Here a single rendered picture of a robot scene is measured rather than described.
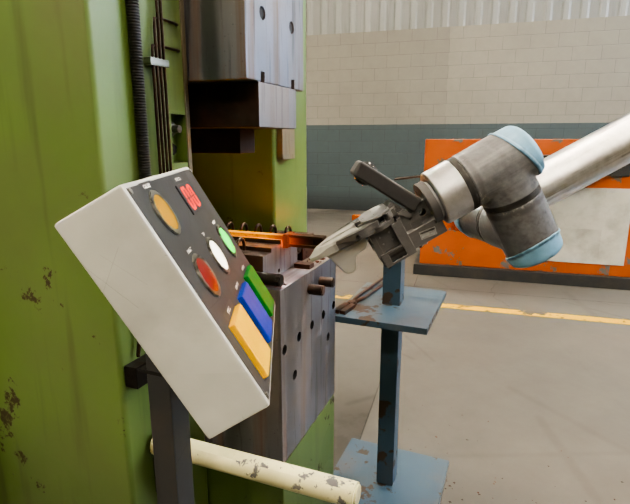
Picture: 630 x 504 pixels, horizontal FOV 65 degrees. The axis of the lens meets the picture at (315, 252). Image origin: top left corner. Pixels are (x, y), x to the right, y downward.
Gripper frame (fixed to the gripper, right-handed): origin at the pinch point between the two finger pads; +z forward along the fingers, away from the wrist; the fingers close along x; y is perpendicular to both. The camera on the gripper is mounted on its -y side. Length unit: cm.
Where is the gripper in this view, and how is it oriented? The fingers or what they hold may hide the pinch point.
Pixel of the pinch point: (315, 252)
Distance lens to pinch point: 78.1
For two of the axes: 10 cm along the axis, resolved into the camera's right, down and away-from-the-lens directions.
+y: 4.9, 8.4, 2.2
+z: -8.7, 4.9, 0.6
